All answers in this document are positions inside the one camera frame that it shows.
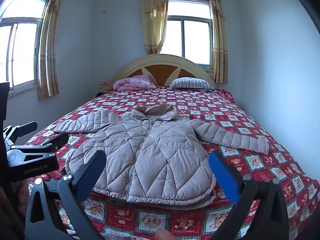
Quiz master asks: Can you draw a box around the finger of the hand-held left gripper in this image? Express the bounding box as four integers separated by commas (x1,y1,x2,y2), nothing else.
15,132,69,156
2,121,38,146

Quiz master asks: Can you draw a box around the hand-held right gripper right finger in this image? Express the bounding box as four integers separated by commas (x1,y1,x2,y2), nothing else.
208,151,297,240

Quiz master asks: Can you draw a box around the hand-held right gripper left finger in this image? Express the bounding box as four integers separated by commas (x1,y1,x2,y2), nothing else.
24,150,107,240

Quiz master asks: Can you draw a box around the beige quilted puffer jacket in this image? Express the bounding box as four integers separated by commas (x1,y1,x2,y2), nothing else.
53,104,270,208

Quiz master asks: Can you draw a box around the pile of clothes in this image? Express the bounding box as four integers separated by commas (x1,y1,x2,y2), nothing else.
99,81,116,93

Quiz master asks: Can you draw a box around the person's left hand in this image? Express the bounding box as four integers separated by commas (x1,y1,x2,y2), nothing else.
14,180,32,214

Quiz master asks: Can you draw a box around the person's right hand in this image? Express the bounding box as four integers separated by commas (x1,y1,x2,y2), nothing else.
154,229,173,240

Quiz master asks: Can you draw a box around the black flat panel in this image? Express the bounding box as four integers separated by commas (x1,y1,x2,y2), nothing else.
0,82,10,130

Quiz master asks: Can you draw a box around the red patchwork bear bedspread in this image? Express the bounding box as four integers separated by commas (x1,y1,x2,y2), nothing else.
24,88,320,240

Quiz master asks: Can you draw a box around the yellow patterned curtain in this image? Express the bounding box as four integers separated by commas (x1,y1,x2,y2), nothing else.
140,0,170,55
37,0,66,100
208,0,228,85

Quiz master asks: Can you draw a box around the pink folded blanket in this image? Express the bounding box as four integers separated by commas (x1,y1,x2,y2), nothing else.
113,74,157,92

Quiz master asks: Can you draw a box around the striped pillow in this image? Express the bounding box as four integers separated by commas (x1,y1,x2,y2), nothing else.
169,77,216,91

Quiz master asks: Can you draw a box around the cream and wood headboard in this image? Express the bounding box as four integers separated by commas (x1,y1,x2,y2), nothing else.
114,54,216,88

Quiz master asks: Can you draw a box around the window behind headboard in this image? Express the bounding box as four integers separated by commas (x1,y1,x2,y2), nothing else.
160,0,214,71

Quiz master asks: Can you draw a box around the side wall window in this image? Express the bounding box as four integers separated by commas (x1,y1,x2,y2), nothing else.
0,0,50,97

